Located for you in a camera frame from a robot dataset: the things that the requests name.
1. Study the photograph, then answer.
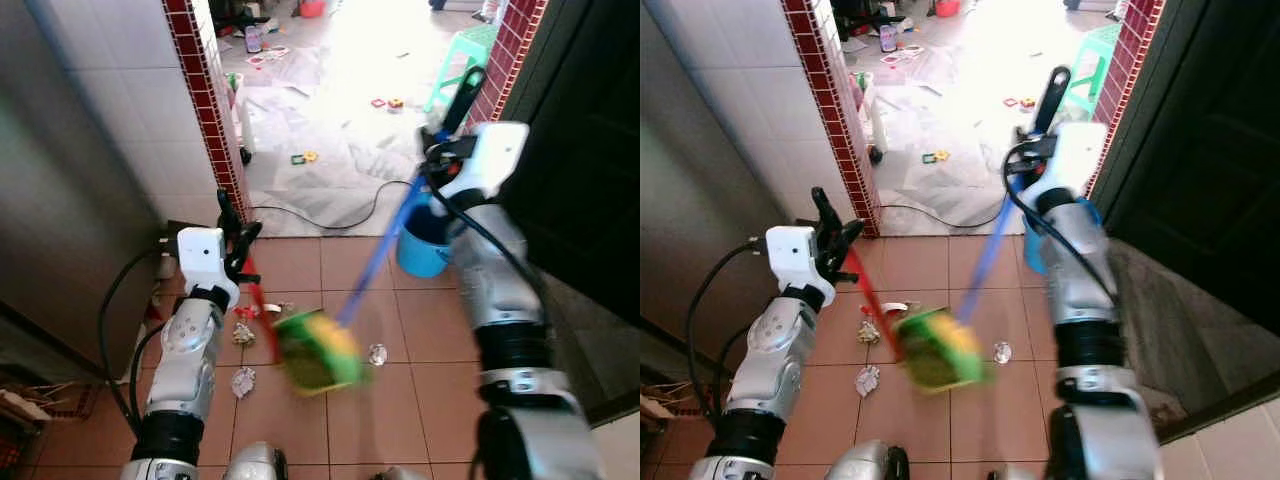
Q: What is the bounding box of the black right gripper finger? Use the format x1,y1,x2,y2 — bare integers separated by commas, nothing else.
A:
1032,64,1075,139
440,64,489,139

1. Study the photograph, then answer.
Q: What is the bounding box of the blue-handled green broom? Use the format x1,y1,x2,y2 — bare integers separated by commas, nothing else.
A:
892,172,1033,395
270,172,433,395

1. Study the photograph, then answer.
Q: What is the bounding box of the green plastic stool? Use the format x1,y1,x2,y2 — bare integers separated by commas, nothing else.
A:
424,24,501,113
1058,24,1127,121

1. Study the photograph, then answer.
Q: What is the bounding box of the white wheeled cart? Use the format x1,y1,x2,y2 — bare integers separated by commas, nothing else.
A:
226,72,257,167
852,72,887,167

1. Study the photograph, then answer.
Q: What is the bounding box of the blue plastic bucket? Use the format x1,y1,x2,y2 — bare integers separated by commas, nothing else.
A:
394,200,459,280

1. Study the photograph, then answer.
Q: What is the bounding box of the dark wooden door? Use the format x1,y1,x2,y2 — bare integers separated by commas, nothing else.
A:
1100,0,1280,301
498,0,641,326

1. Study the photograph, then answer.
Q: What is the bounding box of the silver robot leg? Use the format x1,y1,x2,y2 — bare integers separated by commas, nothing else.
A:
826,440,911,480
222,441,291,480

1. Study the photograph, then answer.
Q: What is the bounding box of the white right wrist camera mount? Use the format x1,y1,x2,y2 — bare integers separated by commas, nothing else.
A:
1020,121,1109,206
440,121,531,203

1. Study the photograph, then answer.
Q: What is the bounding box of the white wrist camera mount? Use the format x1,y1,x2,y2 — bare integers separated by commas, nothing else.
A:
764,224,837,307
176,226,241,307
440,121,531,203
1020,121,1109,206

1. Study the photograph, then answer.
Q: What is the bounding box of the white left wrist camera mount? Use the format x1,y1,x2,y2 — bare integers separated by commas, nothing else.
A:
176,226,241,307
764,224,837,307

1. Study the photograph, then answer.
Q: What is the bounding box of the black floor cable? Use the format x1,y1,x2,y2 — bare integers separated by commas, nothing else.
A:
878,195,1011,231
248,178,417,235

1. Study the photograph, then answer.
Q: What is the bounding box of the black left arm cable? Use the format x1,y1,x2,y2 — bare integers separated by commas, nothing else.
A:
97,244,183,441
685,240,771,441

